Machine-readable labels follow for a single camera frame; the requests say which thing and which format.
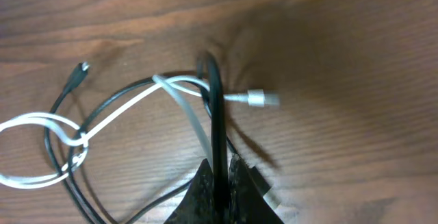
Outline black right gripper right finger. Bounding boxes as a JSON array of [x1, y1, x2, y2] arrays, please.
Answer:
[[229, 154, 283, 224]]

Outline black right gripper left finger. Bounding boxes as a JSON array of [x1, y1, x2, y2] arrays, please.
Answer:
[[164, 159, 216, 224]]

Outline black USB cable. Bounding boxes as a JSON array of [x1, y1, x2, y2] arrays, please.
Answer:
[[44, 52, 271, 224]]

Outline white USB cable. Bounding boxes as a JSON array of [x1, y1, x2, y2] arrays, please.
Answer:
[[0, 74, 281, 210]]

